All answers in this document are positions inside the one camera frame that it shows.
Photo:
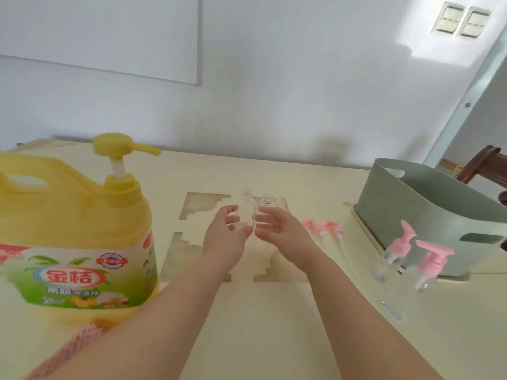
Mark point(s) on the person's right hand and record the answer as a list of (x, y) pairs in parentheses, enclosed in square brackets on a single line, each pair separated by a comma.
[(291, 241)]

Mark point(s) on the person's left hand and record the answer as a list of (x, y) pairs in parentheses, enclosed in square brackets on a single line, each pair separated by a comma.
[(223, 245)]

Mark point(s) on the grey-green plastic basket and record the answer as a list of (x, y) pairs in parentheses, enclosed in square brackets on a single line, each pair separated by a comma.
[(416, 209)]

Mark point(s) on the yellow detergent jug with pump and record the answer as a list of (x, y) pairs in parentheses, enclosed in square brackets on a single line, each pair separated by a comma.
[(79, 217)]

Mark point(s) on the pink textured cloth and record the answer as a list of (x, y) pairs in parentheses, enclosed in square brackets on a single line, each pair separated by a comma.
[(67, 352)]

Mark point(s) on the person's right forearm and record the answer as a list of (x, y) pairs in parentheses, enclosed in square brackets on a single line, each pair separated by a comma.
[(364, 324)]

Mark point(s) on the person's left forearm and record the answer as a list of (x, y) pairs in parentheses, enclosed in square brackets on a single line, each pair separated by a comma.
[(150, 324)]

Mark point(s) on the dark wooden chair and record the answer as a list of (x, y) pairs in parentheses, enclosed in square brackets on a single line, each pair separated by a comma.
[(487, 162)]

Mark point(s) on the white door frame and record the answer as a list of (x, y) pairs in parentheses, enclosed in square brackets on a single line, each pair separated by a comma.
[(463, 110)]

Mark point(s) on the white wall board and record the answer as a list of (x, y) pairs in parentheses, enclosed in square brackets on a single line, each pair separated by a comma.
[(99, 31)]

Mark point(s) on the white wall switch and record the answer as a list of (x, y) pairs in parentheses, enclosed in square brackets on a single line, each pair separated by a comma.
[(474, 22), (448, 17)]

